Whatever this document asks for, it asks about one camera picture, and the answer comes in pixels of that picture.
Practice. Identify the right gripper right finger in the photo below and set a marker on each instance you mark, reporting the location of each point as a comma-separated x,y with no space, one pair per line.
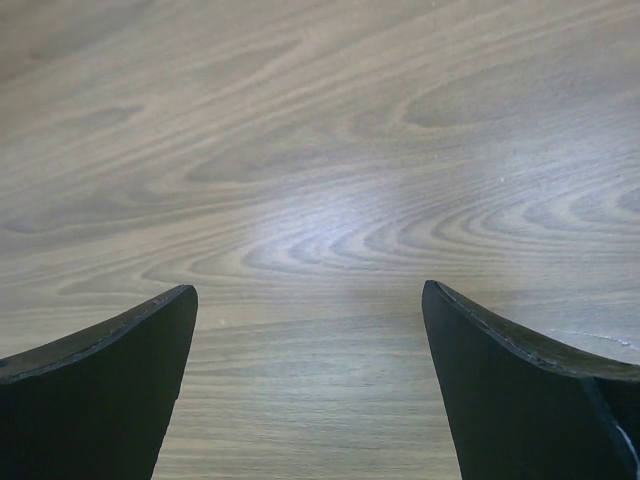
521,405

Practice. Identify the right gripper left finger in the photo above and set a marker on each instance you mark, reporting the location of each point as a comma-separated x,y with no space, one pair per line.
96,404

